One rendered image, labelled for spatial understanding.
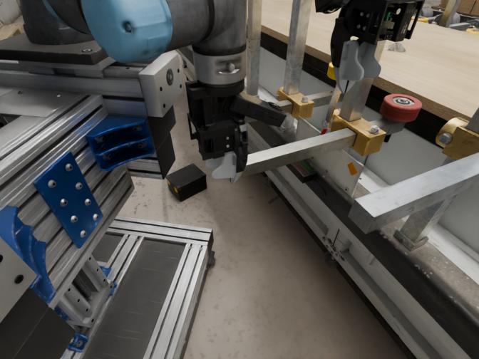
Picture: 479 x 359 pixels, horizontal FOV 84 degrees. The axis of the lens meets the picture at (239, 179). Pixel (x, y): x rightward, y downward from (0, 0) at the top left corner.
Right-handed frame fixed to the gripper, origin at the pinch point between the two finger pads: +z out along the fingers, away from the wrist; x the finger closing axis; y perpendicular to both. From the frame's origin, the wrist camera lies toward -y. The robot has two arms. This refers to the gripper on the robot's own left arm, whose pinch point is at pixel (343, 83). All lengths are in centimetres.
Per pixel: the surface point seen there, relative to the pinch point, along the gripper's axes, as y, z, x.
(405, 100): -1.1, 7.6, 21.5
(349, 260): -2, 82, 32
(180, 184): -83, 87, -20
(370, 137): 3.2, 11.7, 8.3
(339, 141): -0.2, 13.4, 3.6
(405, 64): -20.4, 8.7, 44.6
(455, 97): 1.3, 8.7, 35.9
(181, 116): -187, 99, 6
